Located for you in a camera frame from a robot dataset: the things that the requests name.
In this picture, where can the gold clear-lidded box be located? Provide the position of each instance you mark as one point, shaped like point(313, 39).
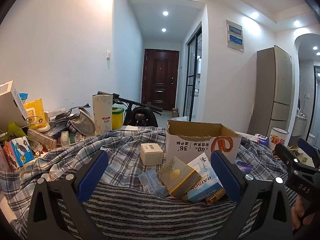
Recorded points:
point(177, 177)

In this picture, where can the small cardboard box on floor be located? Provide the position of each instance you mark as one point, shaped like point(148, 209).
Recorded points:
point(175, 112)

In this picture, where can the wall electrical panel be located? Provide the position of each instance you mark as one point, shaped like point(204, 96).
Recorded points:
point(235, 36)

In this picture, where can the blue plaid cloth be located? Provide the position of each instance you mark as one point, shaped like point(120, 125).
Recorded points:
point(120, 145)

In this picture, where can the white washbasin cabinet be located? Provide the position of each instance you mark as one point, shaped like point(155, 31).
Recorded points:
point(298, 125)

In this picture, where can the person's right hand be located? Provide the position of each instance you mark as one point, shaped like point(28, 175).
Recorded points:
point(298, 215)

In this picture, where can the yellow tub with green lid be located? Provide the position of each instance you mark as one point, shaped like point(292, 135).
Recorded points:
point(117, 120)

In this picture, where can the yellow wet wipes packet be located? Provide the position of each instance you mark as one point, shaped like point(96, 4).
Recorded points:
point(33, 112)

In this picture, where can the white wall switch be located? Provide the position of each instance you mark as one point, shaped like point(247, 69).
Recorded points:
point(108, 55)

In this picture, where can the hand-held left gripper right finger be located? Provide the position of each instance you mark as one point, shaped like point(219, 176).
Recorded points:
point(225, 177)

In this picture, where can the tall cream cardboard tube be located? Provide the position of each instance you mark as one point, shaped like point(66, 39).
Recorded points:
point(101, 115)

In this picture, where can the green pill blister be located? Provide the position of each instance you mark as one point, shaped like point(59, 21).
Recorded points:
point(74, 139)

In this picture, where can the pink printed packet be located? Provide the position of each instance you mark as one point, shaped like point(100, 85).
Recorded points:
point(6, 157)

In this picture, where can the beige refrigerator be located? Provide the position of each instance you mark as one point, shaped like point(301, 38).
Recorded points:
point(277, 92)

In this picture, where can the light blue slim box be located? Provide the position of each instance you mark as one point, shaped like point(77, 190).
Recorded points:
point(202, 188)

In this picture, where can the small cream cube box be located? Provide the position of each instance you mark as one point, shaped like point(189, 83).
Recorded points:
point(150, 155)

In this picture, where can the black framed glass door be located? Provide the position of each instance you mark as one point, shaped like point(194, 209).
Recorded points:
point(193, 67)

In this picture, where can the blue cartoon print box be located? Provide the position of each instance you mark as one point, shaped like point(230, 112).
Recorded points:
point(21, 151)

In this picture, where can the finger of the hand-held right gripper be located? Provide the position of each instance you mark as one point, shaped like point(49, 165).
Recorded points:
point(285, 153)
point(307, 148)

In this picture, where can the grey striped blanket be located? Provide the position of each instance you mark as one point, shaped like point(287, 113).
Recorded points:
point(150, 217)

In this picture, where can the yellow green plastic bag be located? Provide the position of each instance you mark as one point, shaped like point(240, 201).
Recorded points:
point(12, 128)

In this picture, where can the grey plastic bag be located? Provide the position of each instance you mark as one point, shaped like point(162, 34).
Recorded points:
point(63, 115)

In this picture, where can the white toilet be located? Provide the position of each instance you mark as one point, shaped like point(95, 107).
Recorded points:
point(311, 138)

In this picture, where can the white card with blue print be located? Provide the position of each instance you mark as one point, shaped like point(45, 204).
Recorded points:
point(200, 163)

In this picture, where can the pale blue plastic packet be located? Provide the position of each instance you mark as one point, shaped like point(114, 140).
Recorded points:
point(150, 181)

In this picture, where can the grey mesh pouch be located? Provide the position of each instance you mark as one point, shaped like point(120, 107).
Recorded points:
point(83, 123)

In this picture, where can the dark purple box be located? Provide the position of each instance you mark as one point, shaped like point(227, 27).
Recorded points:
point(243, 166)

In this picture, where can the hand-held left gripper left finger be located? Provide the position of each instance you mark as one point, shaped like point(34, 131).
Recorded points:
point(92, 175)

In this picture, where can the dark brown entrance door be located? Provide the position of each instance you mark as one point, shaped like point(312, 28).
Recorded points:
point(160, 80)

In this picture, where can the white floral enamel mug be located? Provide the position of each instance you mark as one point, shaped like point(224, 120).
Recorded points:
point(277, 138)

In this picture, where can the blue tissue pack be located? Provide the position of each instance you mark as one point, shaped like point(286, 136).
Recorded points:
point(261, 139)

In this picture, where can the white plastic bag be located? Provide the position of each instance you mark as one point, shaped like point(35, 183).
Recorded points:
point(181, 118)

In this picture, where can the brown box with white side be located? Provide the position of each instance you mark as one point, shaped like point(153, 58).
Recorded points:
point(10, 110)

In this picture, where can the cream cosmetic tube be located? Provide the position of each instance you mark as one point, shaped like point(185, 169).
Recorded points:
point(40, 136)

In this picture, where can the gold and blue foil pack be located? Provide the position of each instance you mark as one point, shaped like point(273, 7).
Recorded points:
point(215, 197)

